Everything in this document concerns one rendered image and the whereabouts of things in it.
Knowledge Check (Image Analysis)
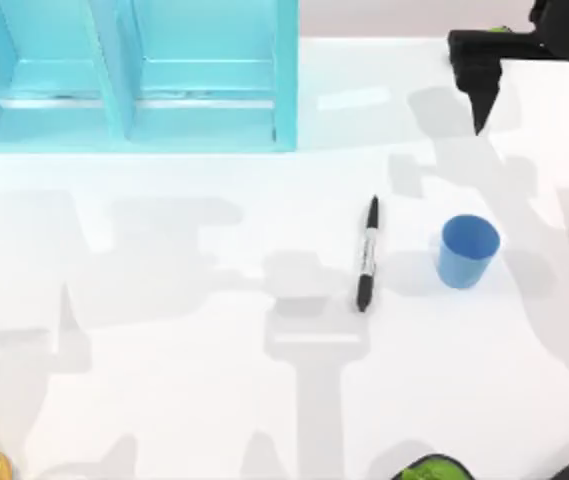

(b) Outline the green plant in black pot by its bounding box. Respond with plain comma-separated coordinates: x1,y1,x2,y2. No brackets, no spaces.
392,453,471,480

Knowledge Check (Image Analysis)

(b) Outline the black marker pen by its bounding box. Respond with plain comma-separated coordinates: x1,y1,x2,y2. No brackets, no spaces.
354,194,381,314

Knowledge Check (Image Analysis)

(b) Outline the blue cup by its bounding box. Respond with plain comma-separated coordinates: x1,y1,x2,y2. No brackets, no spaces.
436,214,502,291

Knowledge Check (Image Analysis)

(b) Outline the light blue rack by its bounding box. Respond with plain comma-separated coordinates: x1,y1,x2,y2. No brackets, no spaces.
0,0,299,155

